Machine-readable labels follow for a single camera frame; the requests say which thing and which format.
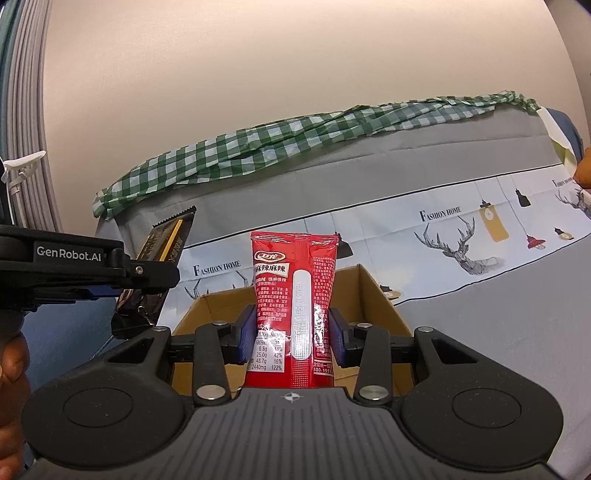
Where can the black gold snack packet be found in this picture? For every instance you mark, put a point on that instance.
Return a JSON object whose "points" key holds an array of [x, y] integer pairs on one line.
{"points": [[166, 240]]}

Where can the green checked cloth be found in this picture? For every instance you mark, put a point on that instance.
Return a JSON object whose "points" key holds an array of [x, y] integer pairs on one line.
{"points": [[277, 138]]}

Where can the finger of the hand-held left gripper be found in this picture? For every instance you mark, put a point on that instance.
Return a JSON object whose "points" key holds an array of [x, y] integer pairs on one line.
{"points": [[152, 277], [99, 291]]}

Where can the brown cardboard box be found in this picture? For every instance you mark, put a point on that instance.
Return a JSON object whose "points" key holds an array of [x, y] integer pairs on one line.
{"points": [[369, 295]]}

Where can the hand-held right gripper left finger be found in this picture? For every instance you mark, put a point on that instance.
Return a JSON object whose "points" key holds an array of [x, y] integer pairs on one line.
{"points": [[248, 337]]}

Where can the grey curtain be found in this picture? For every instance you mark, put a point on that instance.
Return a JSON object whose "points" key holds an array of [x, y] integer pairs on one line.
{"points": [[32, 115]]}

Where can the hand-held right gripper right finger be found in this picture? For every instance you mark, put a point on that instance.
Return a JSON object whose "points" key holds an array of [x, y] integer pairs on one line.
{"points": [[338, 339]]}

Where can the person's left hand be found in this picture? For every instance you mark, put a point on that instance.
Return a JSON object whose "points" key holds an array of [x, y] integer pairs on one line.
{"points": [[11, 364]]}

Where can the orange cushion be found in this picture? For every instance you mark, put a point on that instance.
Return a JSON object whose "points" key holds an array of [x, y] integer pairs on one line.
{"points": [[584, 168]]}

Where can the red packet with white stripe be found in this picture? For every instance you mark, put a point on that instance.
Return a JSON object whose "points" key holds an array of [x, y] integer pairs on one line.
{"points": [[277, 286]]}

